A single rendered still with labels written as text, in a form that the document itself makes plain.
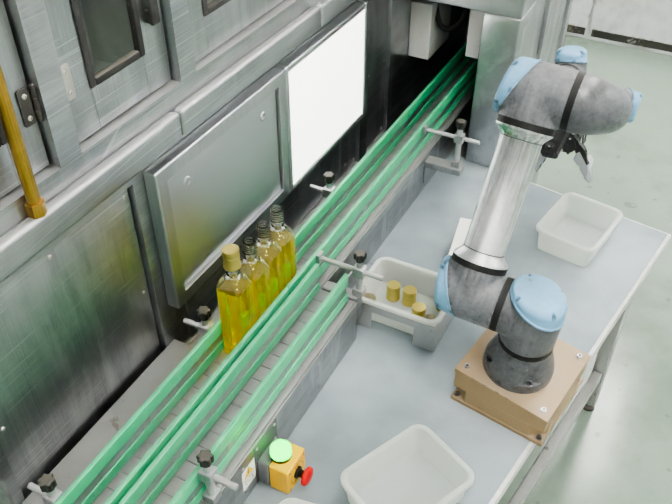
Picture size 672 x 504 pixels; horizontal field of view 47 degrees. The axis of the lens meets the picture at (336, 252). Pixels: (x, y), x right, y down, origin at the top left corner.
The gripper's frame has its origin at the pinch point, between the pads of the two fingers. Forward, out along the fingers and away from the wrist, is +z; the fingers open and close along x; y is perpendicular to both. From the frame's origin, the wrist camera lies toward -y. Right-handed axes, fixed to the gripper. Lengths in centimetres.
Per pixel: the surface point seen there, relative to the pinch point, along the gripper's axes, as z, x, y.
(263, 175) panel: -24, 47, -64
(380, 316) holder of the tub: 10, 20, -61
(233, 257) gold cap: -26, 28, -95
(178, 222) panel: -31, 41, -95
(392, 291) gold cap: 9, 22, -52
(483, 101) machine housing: -9.4, 32.1, 18.1
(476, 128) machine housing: 0.0, 34.5, 18.1
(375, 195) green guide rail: -5, 37, -35
